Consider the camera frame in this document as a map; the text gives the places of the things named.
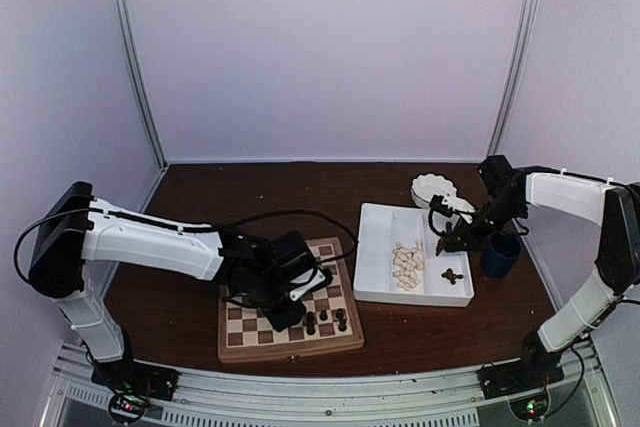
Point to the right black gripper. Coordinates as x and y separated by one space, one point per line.
475 242

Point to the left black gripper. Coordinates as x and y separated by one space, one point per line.
293 317

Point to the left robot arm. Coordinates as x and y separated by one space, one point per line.
272 275

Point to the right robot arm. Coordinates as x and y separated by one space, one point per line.
585 230

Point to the pile of dark chess pieces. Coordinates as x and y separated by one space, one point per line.
451 276

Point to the wooden chess board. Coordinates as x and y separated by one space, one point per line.
246 336

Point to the pile of white chess pieces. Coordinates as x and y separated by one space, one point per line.
408 265

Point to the dark blue cup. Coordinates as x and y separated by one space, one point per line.
501 254

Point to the white scalloped ceramic bowl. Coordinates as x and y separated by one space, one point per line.
424 187

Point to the white divided plastic tray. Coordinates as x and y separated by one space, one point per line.
380 227

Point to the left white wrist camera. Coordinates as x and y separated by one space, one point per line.
309 282

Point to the front aluminium rail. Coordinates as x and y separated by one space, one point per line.
451 397

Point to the right aluminium frame post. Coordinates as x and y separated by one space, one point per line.
515 70

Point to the aluminium frame post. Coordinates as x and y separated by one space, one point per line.
515 70
137 82

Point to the left aluminium frame post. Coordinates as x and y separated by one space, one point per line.
137 82

